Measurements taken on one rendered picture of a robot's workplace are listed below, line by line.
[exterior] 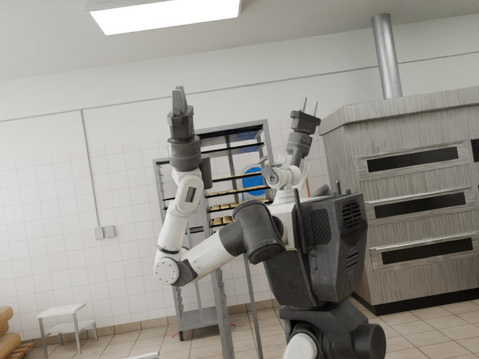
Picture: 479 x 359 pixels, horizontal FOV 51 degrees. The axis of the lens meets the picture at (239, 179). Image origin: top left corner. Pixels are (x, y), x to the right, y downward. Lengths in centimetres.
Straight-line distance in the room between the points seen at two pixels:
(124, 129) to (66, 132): 64
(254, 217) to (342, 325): 41
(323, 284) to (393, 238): 361
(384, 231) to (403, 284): 54
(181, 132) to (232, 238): 31
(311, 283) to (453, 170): 389
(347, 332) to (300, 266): 23
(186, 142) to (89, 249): 467
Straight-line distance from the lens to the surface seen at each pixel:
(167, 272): 144
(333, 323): 151
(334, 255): 141
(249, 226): 134
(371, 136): 497
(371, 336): 151
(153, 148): 579
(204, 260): 141
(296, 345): 157
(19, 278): 622
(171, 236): 144
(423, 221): 513
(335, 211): 139
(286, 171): 155
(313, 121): 190
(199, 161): 137
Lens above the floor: 146
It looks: level
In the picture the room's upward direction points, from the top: 9 degrees counter-clockwise
